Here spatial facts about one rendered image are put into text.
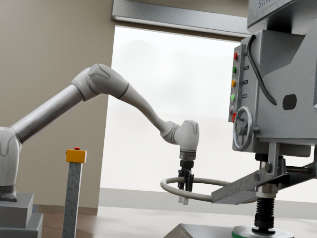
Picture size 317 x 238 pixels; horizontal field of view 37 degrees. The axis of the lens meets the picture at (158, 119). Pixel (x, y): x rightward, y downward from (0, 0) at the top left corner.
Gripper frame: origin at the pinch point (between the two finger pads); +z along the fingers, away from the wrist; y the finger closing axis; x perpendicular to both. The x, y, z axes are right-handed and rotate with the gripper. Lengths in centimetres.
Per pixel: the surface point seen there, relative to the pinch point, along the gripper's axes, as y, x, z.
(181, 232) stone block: 68, -40, -3
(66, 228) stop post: -76, -40, 37
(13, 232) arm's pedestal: 34, -94, 4
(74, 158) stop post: -77, -38, -8
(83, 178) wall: -530, 118, 90
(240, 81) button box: 76, -26, -60
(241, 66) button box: 75, -26, -65
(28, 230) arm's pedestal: 35, -88, 4
